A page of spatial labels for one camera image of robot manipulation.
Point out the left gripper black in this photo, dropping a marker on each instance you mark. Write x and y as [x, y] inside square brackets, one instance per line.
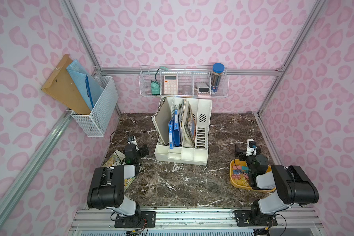
[130, 149]

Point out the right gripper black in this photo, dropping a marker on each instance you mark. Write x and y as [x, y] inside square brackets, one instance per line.
[245, 152]

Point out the yellow plastic storage box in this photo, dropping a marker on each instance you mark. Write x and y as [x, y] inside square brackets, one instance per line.
[239, 177]

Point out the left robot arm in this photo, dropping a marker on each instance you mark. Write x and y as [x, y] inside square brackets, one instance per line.
[107, 188]

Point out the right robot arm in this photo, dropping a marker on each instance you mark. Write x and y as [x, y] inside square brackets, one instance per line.
[287, 186]

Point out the blue binder folder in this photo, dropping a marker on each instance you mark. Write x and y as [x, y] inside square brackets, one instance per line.
[174, 130]

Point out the illustrated children's book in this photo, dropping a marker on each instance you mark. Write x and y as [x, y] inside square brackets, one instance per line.
[115, 160]

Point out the grey spiral notebook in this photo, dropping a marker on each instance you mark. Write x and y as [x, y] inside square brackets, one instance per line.
[161, 119]

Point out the white desktop file organizer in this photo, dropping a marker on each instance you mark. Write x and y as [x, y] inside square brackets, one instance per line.
[198, 155]

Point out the books in organizer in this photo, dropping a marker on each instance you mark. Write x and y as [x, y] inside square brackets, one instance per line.
[188, 125]

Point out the green desk lamp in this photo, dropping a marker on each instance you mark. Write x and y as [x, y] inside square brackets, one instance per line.
[155, 86]

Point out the light blue document folder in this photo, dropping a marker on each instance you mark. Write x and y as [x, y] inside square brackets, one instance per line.
[88, 87]

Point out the pink white calculator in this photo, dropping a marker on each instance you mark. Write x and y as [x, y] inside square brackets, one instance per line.
[170, 85]

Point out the clear glass jar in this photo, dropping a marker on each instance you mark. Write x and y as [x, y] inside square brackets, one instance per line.
[187, 90]

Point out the white digital clock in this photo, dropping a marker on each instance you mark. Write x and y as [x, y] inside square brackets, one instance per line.
[202, 89]

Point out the brown kraft envelope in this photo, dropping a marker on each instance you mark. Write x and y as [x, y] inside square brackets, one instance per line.
[61, 87]

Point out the blue lid pencil tube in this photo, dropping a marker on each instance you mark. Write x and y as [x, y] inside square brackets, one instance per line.
[216, 74]

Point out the white mesh wall basket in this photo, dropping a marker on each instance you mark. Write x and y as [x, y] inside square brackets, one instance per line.
[96, 123]

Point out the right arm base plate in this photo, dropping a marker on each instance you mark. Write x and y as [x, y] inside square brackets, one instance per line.
[248, 218]

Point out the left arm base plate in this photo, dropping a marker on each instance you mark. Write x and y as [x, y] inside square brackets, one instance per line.
[144, 219]

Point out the clear wall shelf organizer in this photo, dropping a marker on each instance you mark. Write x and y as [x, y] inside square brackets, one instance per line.
[187, 75]

